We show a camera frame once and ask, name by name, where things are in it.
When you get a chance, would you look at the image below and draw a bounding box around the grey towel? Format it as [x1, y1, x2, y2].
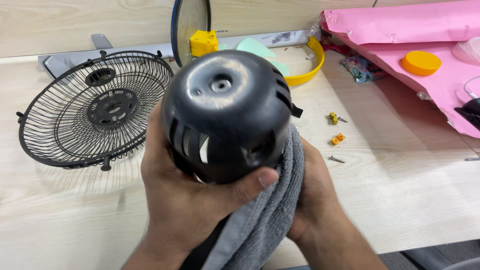
[202, 123, 305, 270]

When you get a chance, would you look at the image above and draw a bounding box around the person's left hand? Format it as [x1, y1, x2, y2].
[140, 100, 280, 256]

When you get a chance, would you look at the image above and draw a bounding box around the orange round plastic cap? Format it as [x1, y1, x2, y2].
[401, 50, 442, 76]

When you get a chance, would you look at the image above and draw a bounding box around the yellow plastic bracket block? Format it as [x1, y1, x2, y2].
[190, 29, 219, 58]

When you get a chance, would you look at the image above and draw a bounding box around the grey metal rail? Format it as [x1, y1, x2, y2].
[38, 29, 322, 80]

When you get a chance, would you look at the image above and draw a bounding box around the black plastic object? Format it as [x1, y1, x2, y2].
[454, 97, 480, 131]

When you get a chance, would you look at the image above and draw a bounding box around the light green fan blade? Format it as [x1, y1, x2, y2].
[218, 37, 290, 77]

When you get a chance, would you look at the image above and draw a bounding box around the round blue-rimmed fan base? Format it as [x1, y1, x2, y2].
[171, 0, 212, 68]

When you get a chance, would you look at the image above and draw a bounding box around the colourful plastic wrapper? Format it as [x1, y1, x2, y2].
[341, 55, 386, 83]

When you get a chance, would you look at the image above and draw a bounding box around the white cable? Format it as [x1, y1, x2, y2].
[463, 75, 480, 100]

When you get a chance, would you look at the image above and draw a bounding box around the black wire fan grille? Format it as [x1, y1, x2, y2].
[16, 50, 175, 172]

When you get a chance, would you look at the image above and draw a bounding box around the clear plastic bag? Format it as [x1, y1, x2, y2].
[452, 37, 480, 67]

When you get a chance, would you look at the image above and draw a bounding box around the black fan motor housing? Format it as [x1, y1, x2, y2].
[161, 50, 304, 185]

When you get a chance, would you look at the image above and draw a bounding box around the person's right hand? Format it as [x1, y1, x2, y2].
[286, 136, 344, 242]

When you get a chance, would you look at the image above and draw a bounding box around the pink paper sheet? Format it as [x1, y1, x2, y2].
[320, 0, 480, 139]

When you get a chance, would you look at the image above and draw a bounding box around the yellow plastic guard ring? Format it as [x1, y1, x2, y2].
[284, 36, 326, 87]

